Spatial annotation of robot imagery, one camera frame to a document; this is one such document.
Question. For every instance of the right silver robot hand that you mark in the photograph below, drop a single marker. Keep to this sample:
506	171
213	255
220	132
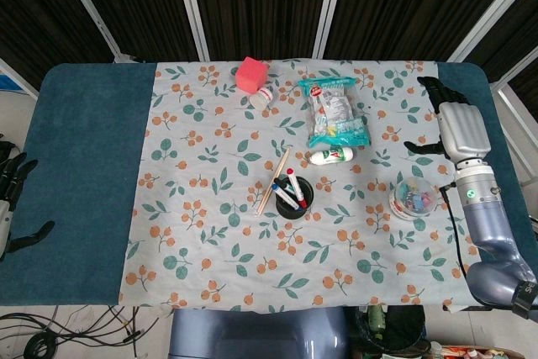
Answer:
464	128

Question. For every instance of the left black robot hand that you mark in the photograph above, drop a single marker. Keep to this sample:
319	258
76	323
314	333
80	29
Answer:
10	178

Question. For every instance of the red capped marker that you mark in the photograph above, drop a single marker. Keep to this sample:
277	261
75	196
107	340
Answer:
295	186

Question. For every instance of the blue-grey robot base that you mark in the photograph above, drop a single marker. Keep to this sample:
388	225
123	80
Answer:
256	334

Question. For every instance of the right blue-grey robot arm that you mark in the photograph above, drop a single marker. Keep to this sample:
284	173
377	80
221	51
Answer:
487	224

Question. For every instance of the black round pen holder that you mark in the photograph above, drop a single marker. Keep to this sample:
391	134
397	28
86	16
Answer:
307	191

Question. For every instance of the green marker with black cap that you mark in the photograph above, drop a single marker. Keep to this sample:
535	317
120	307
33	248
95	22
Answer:
285	185

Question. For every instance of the white marker with blue cap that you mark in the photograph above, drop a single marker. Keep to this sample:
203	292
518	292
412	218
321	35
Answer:
286	197

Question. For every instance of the teal table cover cloth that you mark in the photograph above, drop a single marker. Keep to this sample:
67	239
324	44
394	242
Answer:
84	165

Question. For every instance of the clear jar of coloured clips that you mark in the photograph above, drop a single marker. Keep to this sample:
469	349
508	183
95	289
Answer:
412	199

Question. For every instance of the teal plastic bag of clips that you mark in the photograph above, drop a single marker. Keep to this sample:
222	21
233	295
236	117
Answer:
336	115

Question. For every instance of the white green lying bottle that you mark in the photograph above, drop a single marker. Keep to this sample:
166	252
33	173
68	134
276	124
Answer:
332	155

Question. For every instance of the wooden chopstick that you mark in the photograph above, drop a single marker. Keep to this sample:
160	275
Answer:
269	195
277	174

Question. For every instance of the small white red-label bottle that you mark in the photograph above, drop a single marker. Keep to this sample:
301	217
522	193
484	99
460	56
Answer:
261	97

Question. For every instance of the floral grey tablecloth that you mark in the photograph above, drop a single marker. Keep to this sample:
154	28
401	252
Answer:
210	249

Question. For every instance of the green bottle in bin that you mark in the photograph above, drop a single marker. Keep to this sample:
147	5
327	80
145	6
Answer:
376	323

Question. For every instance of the black waste bin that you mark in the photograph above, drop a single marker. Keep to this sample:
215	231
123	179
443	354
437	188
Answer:
399	334

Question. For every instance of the pink sponge cube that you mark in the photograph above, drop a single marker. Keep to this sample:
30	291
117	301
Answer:
251	75

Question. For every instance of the cardboard box of small items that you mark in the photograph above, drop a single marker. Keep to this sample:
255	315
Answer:
479	352

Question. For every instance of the white partition post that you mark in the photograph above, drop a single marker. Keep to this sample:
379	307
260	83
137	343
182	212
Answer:
90	10
191	6
330	6
487	14

